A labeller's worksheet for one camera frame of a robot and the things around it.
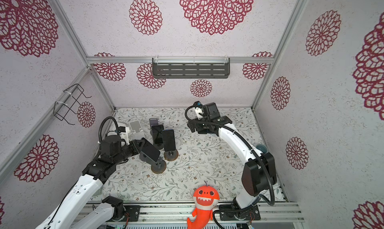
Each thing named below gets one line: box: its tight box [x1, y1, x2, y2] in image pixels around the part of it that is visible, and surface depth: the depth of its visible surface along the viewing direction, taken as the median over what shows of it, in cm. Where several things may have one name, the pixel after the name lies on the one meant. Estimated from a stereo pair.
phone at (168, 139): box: [162, 129, 176, 152], surface depth 88 cm
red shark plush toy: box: [187, 185, 220, 229], surface depth 71 cm
